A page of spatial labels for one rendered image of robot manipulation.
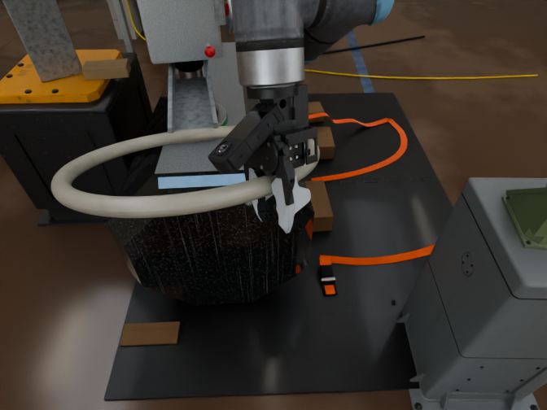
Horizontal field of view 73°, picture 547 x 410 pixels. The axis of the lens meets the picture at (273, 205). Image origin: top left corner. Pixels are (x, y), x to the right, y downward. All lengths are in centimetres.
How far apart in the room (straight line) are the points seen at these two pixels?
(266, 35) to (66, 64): 167
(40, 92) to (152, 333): 120
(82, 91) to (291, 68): 154
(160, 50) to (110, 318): 126
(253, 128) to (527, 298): 86
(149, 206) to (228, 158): 13
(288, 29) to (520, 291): 86
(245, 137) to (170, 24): 77
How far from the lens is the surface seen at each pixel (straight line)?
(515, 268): 111
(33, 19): 202
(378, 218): 225
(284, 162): 50
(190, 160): 132
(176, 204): 51
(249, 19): 49
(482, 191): 127
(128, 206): 53
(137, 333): 185
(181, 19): 121
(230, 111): 156
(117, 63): 202
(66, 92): 197
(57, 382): 193
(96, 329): 197
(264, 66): 49
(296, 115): 54
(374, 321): 185
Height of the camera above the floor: 161
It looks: 46 degrees down
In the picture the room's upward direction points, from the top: straight up
